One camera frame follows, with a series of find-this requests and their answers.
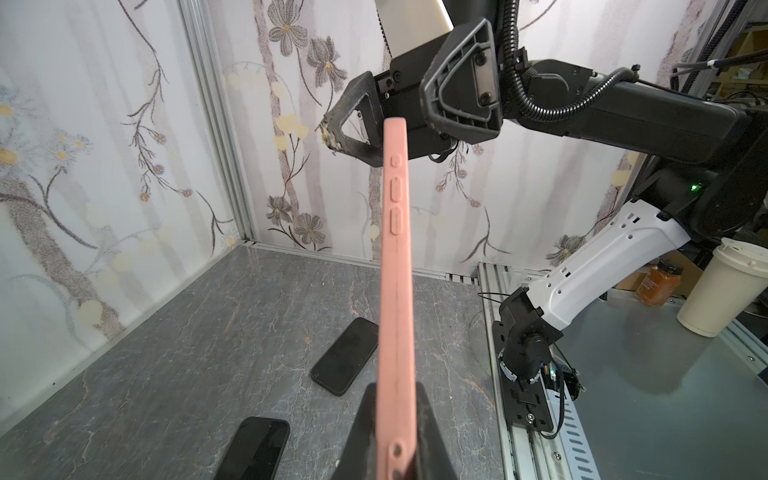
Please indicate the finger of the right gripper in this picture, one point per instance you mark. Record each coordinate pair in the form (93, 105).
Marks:
(353, 126)
(459, 93)

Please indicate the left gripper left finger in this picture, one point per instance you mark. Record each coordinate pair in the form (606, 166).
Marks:
(358, 458)

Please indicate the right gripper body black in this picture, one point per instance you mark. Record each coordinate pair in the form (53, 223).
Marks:
(407, 71)

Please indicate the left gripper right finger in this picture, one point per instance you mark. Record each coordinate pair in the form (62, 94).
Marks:
(432, 459)

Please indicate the pink phone case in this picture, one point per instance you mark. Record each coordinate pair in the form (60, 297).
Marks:
(396, 401)

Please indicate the black phone middle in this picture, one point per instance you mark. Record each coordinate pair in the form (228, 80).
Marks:
(340, 365)

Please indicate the black phone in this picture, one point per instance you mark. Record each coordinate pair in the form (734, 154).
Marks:
(340, 365)
(255, 450)

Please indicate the black phone right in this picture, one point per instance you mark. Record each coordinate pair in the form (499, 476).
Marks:
(255, 450)

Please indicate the orange spice jar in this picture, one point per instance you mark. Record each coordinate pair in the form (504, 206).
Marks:
(659, 284)

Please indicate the white paper cup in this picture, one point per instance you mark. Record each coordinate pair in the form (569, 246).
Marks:
(735, 276)

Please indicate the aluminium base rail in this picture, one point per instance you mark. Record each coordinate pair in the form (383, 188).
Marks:
(543, 438)

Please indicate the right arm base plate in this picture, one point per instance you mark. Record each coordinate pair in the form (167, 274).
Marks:
(534, 376)

